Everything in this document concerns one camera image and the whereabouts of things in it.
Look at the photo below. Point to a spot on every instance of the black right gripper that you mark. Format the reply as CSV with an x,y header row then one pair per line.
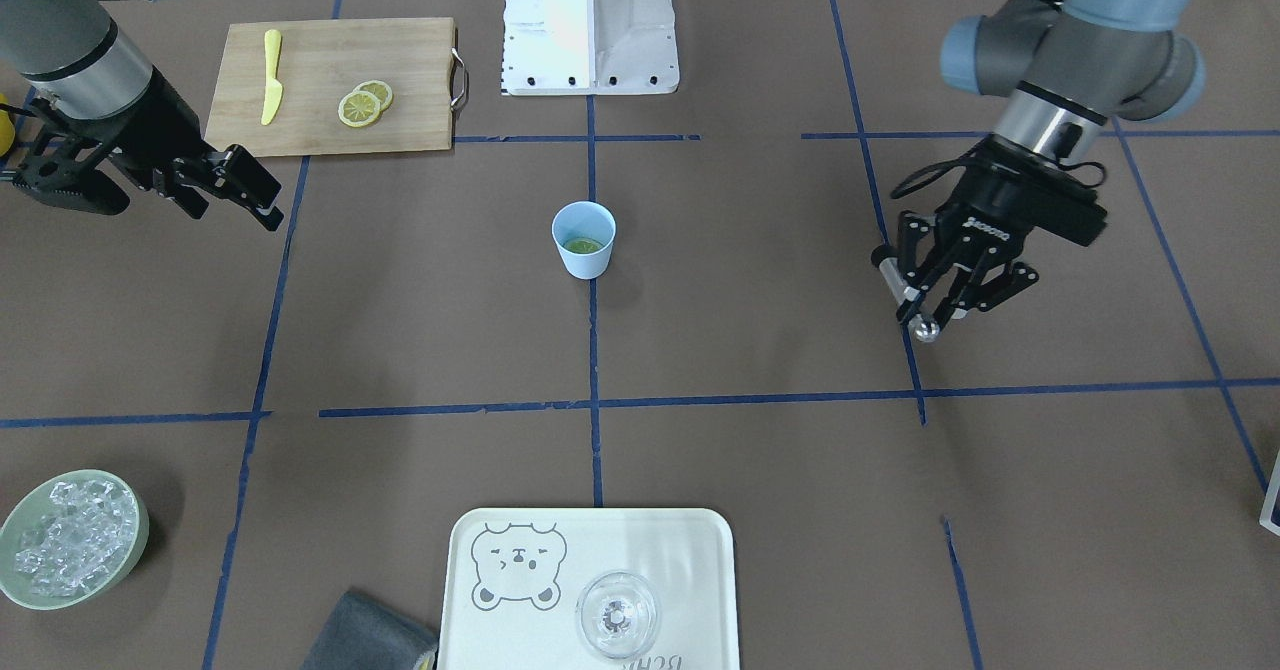
x,y
163,133

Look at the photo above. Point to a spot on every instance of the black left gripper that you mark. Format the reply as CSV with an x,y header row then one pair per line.
x,y
1003,208

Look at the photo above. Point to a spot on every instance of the yellow lemon slices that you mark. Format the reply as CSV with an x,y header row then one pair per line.
x,y
365,103

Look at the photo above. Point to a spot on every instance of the steel muddler black cap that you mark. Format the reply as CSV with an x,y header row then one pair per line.
x,y
920,324

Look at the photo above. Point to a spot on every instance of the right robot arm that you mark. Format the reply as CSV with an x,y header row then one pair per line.
x,y
99,98

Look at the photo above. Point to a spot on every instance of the yellow lemon by edge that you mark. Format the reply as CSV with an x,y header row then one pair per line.
x,y
8,132

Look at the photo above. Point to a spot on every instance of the light blue cup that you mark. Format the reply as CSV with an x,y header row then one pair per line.
x,y
584,233

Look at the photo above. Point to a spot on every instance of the wooden cutting board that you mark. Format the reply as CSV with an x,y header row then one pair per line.
x,y
321,61

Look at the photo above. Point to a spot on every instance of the yellow plastic knife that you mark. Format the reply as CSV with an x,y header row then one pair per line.
x,y
273,88

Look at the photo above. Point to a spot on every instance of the green bowl of ice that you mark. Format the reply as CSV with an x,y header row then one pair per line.
x,y
72,539

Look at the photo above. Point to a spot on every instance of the grey folded cloth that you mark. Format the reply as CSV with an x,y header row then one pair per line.
x,y
361,633

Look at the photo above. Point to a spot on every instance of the white bear tray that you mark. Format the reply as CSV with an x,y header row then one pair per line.
x,y
514,577

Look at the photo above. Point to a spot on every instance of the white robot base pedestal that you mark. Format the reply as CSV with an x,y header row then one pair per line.
x,y
589,48

